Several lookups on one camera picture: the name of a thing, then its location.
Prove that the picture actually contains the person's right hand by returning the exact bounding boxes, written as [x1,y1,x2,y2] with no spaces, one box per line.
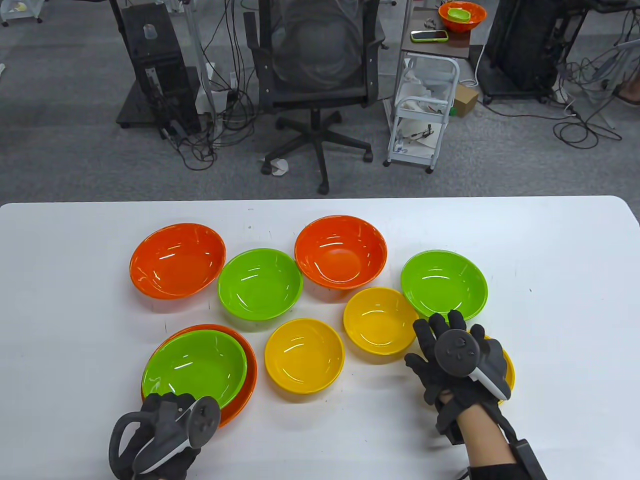
[404,310,513,436]

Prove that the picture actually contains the person's left hand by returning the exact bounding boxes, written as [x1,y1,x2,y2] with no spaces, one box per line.
[110,392,202,480]

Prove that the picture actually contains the grey handheld controller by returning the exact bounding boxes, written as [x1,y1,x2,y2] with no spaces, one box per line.
[108,396,222,476]
[433,329,512,401]

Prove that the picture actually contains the medium green bowl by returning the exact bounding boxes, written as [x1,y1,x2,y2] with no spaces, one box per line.
[400,249,489,323]
[217,248,304,322]
[141,329,248,412]

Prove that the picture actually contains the small yellow bowl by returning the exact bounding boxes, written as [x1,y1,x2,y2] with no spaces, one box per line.
[343,287,420,356]
[263,318,346,395]
[499,345,516,406]

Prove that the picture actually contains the large orange bowl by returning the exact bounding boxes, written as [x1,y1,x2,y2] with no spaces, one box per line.
[141,323,259,430]
[294,215,389,291]
[129,223,227,300]

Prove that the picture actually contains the person's right forearm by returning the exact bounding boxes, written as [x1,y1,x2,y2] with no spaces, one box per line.
[456,405,523,473]

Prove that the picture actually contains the black wristband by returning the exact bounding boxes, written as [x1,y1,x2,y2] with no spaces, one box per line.
[467,462,533,480]

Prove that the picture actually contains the black wrist sensor box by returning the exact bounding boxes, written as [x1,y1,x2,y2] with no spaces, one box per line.
[509,438,549,480]

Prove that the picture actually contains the white trolley cart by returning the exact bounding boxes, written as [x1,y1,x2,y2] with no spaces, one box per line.
[382,52,461,175]

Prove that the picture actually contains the white paper sheet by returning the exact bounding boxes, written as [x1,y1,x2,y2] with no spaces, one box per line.
[397,121,445,153]

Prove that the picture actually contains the crumpled white paper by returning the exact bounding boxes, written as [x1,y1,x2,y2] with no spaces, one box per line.
[259,157,290,177]

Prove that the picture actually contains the cardboard box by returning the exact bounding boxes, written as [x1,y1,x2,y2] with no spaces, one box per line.
[452,83,480,119]

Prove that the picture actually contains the white plastic bag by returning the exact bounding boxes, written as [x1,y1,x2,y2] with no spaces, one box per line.
[401,68,452,117]

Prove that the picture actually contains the black mesh office chair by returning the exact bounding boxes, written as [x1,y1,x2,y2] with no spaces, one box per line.
[243,0,387,196]

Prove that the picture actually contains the black equipment cabinet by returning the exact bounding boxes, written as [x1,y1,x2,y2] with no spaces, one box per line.
[483,0,590,105]
[115,0,204,133]

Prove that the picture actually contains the brown side table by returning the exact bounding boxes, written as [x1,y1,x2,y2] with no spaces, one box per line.
[400,4,474,62]

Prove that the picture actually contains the white wheeled cart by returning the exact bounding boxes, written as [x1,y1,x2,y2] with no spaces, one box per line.
[0,0,44,27]

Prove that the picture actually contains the tangle of black cables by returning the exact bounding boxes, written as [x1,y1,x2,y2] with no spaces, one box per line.
[167,0,263,172]
[550,45,640,150]

